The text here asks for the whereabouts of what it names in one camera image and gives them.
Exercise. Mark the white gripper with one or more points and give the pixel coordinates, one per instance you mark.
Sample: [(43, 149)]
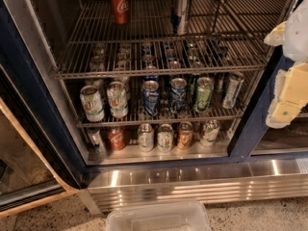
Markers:
[(296, 33)]

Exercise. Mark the silver blue redbull can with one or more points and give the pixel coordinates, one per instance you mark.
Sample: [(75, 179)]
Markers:
[(180, 14)]

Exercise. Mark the silver soda can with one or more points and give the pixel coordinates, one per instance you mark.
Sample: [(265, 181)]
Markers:
[(233, 87)]

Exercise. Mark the green soda can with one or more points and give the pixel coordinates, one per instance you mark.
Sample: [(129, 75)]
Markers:
[(203, 94)]

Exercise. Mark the bottom right white can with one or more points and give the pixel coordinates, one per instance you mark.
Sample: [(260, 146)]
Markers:
[(209, 132)]

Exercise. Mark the blue pepsi can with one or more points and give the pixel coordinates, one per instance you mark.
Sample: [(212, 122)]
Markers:
[(150, 97), (177, 94)]

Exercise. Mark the bottom orange soda can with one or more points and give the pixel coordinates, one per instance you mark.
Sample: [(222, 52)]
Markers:
[(185, 135)]

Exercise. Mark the stainless steel fridge base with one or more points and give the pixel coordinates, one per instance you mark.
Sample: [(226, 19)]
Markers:
[(113, 189)]

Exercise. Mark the bottom white green can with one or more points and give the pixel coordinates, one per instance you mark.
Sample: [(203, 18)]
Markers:
[(165, 138)]

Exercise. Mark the bottom white soda can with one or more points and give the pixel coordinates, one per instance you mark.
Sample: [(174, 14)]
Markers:
[(146, 137)]

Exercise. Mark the white green 7up can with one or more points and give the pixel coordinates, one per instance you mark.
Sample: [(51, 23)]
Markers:
[(92, 103), (117, 99)]

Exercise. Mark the red coca-cola can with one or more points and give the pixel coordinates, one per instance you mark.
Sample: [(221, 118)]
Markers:
[(120, 11), (116, 138)]

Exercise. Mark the bottom red coca-cola can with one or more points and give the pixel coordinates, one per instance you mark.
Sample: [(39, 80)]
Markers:
[(116, 138)]

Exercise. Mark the bottom redbull can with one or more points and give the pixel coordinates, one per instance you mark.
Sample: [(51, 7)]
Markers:
[(96, 139)]

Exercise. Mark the open glass fridge door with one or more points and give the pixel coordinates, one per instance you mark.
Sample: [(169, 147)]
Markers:
[(28, 179)]

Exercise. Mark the clear plastic bin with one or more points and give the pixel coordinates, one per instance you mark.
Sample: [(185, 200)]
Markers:
[(172, 216)]

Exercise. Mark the top wire fridge shelf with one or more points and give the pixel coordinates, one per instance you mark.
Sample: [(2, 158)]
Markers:
[(229, 36)]

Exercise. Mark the wire fridge shelf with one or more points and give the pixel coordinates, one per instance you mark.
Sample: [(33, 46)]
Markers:
[(229, 36), (136, 116)]

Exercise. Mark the middle wire fridge shelf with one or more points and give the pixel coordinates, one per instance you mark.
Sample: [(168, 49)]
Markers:
[(136, 116)]

